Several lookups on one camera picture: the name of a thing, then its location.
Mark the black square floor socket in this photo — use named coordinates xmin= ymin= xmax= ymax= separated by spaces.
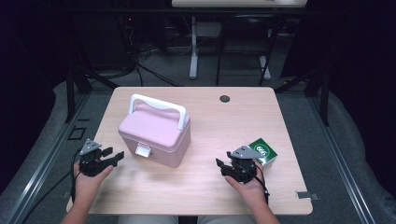
xmin=67 ymin=125 xmax=87 ymax=141

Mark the person's left hand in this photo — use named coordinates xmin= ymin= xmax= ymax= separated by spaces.
xmin=73 ymin=161 xmax=115 ymax=203

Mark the black computer tower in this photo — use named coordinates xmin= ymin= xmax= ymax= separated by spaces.
xmin=74 ymin=12 xmax=133 ymax=71

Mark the black metal frame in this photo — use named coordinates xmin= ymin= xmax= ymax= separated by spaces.
xmin=64 ymin=66 xmax=120 ymax=124
xmin=275 ymin=66 xmax=331 ymax=127

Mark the bundle of floor cables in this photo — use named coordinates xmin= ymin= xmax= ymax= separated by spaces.
xmin=124 ymin=18 xmax=194 ymax=88

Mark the black chair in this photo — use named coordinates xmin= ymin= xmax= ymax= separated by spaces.
xmin=216 ymin=13 xmax=279 ymax=87

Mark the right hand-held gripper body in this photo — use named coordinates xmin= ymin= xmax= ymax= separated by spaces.
xmin=230 ymin=145 xmax=262 ymax=184

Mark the person's right leg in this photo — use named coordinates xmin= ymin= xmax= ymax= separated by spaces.
xmin=196 ymin=215 xmax=258 ymax=224

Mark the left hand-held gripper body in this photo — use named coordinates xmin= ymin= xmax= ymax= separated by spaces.
xmin=78 ymin=138 xmax=108 ymax=177

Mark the person's right hand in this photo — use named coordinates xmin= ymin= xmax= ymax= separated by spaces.
xmin=224 ymin=162 xmax=269 ymax=208

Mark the aluminium floor rail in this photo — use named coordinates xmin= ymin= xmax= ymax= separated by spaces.
xmin=0 ymin=92 xmax=92 ymax=224
xmin=306 ymin=92 xmax=377 ymax=224

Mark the white desk with legs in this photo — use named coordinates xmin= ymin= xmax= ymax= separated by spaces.
xmin=171 ymin=0 xmax=309 ymax=81

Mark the person's leg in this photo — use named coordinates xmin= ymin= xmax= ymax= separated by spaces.
xmin=118 ymin=215 xmax=180 ymax=224
xmin=196 ymin=215 xmax=258 ymax=224

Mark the right hand-held gripper cable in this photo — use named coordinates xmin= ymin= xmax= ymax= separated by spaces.
xmin=255 ymin=164 xmax=271 ymax=205

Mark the person's left leg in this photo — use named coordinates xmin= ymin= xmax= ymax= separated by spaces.
xmin=118 ymin=215 xmax=180 ymax=224

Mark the green small box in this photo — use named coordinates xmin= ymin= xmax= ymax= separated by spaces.
xmin=247 ymin=137 xmax=278 ymax=169

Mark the hand-held gripper cable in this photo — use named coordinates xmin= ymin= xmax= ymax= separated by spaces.
xmin=255 ymin=164 xmax=271 ymax=205
xmin=21 ymin=147 xmax=82 ymax=224

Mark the left hand-held gripper cable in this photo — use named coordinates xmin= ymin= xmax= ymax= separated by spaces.
xmin=21 ymin=147 xmax=82 ymax=224

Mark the pink storage box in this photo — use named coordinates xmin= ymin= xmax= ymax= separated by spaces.
xmin=118 ymin=93 xmax=191 ymax=169

